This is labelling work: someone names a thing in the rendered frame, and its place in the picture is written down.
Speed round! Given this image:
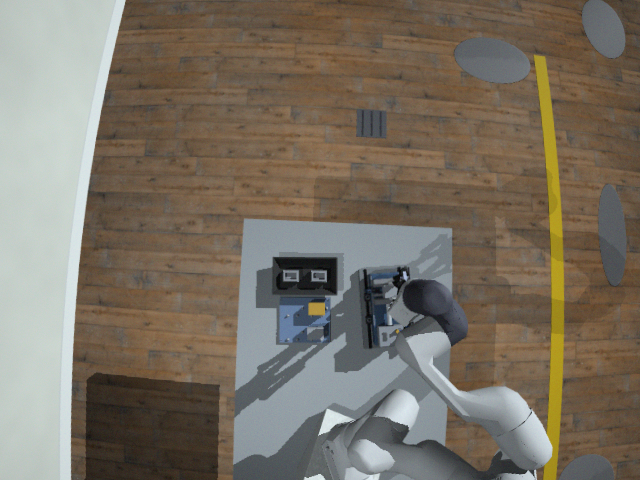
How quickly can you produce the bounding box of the yellow block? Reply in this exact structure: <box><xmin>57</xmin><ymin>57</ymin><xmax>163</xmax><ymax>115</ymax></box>
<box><xmin>308</xmin><ymin>303</ymin><xmax>325</xmax><ymax>315</ymax></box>

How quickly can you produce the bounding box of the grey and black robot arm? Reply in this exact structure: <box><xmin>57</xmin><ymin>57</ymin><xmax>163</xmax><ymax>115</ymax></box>
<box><xmin>321</xmin><ymin>279</ymin><xmax>552</xmax><ymax>480</ymax></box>

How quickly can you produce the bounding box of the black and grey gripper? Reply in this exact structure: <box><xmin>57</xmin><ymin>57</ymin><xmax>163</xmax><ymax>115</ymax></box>
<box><xmin>388</xmin><ymin>271</ymin><xmax>409</xmax><ymax>302</ymax></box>

